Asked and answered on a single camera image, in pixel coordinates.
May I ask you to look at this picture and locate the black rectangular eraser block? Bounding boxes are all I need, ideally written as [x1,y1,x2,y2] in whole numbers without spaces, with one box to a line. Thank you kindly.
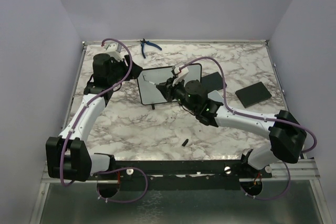
[201,72,223,93]

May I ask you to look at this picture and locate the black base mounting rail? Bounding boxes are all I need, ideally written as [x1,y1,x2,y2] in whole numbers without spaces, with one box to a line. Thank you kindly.
[88,155,272,190]

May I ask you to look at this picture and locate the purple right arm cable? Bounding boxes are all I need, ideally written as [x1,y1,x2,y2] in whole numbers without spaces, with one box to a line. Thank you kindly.
[178,56,319,201]

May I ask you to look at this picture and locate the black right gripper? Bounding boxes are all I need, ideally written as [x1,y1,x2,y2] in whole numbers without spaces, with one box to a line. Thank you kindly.
[157,76,197,114]

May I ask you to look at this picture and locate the aluminium frame profile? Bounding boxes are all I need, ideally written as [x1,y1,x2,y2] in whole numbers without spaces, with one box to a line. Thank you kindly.
[270,159,321,180]

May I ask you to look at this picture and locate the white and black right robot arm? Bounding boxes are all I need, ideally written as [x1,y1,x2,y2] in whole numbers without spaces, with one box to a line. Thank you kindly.
[156,79,307,177]

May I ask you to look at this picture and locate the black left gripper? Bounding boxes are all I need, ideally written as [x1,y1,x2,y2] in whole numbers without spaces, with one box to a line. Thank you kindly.
[108,55,143,84]

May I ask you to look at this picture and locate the black flat pad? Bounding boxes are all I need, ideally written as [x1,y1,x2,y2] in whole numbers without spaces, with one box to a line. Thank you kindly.
[235,81,272,108]

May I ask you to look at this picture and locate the black framed whiteboard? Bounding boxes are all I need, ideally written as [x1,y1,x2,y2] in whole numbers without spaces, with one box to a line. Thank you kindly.
[137,63,202,105]

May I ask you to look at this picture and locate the blue handled pliers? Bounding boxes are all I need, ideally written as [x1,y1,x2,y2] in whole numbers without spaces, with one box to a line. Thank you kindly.
[139,38,163,59]

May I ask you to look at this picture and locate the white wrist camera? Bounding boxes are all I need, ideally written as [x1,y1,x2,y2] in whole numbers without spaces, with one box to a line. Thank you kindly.
[172,62,189,86]
[102,42,123,62]

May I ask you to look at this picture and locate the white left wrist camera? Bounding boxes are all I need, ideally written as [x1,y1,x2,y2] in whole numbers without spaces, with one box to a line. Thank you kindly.
[102,42,123,62]

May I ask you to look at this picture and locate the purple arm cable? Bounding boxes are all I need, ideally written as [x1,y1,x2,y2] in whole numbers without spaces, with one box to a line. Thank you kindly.
[178,56,319,201]
[59,38,149,205]

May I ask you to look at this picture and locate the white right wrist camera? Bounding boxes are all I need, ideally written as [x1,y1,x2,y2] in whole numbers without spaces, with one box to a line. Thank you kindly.
[172,62,189,86]

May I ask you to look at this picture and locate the black marker cap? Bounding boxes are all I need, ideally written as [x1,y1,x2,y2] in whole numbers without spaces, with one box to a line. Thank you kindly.
[182,139,189,147]

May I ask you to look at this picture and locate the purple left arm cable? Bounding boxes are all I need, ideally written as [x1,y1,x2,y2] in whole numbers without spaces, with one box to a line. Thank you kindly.
[59,38,149,205]

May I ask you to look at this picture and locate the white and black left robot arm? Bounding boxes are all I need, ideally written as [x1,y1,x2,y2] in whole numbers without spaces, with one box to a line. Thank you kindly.
[46,52,142,182]

